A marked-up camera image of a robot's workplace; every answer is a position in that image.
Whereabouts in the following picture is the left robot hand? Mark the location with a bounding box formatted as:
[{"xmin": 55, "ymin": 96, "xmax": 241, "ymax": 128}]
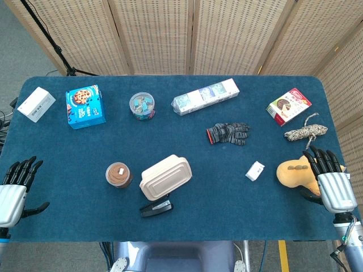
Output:
[{"xmin": 0, "ymin": 156, "xmax": 50, "ymax": 228}]

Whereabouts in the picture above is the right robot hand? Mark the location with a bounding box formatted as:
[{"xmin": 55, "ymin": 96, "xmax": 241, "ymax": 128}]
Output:
[{"xmin": 299, "ymin": 145, "xmax": 358, "ymax": 214}]

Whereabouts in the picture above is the grey glove with red cuff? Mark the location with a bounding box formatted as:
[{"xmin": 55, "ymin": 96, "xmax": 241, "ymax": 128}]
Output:
[{"xmin": 206, "ymin": 122, "xmax": 251, "ymax": 147}]

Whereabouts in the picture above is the yellow plush toy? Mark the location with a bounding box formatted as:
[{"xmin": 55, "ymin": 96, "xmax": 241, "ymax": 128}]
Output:
[{"xmin": 276, "ymin": 154, "xmax": 351, "ymax": 197}]

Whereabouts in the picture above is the small white box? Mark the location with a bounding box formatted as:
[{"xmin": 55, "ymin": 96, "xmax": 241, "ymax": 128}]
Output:
[{"xmin": 245, "ymin": 160, "xmax": 266, "ymax": 182}]

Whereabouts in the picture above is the white cardboard box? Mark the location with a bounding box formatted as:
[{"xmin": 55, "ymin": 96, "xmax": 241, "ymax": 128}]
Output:
[{"xmin": 16, "ymin": 86, "xmax": 57, "ymax": 124}]

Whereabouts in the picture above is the red white cake box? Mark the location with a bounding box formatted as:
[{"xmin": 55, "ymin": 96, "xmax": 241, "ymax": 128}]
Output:
[{"xmin": 265, "ymin": 87, "xmax": 313, "ymax": 127}]

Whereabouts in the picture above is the brown lidded cup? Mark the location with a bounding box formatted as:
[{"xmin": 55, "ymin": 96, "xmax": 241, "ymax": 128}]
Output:
[{"xmin": 105, "ymin": 161, "xmax": 134, "ymax": 189}]

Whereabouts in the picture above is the blue cookie box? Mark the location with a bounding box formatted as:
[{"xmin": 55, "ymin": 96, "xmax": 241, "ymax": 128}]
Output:
[{"xmin": 65, "ymin": 84, "xmax": 107, "ymax": 130}]

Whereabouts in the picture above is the black stapler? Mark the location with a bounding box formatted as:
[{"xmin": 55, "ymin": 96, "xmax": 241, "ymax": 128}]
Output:
[{"xmin": 139, "ymin": 199, "xmax": 174, "ymax": 218}]

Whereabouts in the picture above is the black tripod stand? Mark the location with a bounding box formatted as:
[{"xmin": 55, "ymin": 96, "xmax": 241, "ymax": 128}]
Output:
[{"xmin": 19, "ymin": 0, "xmax": 99, "ymax": 77}]

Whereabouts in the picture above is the beige lunch box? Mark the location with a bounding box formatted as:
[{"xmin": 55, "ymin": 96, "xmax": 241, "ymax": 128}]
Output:
[{"xmin": 138, "ymin": 154, "xmax": 193, "ymax": 202}]

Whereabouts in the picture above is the blue table cloth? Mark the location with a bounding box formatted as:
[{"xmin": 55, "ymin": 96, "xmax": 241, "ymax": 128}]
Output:
[{"xmin": 0, "ymin": 75, "xmax": 361, "ymax": 243}]

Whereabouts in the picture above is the clear round candy jar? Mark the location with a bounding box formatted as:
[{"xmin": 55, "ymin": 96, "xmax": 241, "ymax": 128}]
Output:
[{"xmin": 129, "ymin": 92, "xmax": 157, "ymax": 122}]

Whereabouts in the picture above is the long tissue multipack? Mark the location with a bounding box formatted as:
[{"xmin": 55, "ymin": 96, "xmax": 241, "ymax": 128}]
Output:
[{"xmin": 170, "ymin": 78, "xmax": 240, "ymax": 116}]

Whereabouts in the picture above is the robot torso base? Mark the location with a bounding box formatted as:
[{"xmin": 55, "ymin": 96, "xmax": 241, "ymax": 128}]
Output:
[{"xmin": 109, "ymin": 240, "xmax": 252, "ymax": 272}]

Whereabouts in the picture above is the coiled braided rope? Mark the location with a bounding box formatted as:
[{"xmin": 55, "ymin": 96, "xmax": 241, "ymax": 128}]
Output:
[{"xmin": 284, "ymin": 112, "xmax": 329, "ymax": 150}]

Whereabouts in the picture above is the black cable bundle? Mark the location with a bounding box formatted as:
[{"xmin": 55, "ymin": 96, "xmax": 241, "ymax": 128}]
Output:
[{"xmin": 0, "ymin": 96, "xmax": 19, "ymax": 155}]

